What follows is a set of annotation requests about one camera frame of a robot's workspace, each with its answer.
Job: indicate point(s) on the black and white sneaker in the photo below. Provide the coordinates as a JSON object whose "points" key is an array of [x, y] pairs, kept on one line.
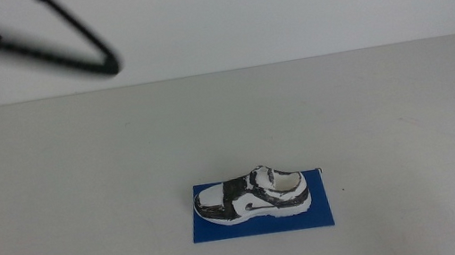
{"points": [[247, 199]]}

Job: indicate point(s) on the blue rectangular mat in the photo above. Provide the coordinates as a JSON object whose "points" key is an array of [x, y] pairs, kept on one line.
{"points": [[265, 227]]}

